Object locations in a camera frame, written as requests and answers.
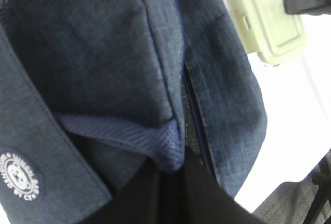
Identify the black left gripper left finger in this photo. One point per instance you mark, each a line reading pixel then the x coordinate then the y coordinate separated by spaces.
pixel 137 202

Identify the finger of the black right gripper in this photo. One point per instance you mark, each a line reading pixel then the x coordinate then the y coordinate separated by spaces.
pixel 310 7

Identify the green lidded glass container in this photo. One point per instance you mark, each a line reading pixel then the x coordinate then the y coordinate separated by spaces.
pixel 267 30

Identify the dark blue lunch bag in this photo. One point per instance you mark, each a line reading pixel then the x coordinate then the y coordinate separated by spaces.
pixel 91 89

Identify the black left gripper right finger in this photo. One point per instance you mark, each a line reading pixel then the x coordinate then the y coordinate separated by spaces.
pixel 193 196

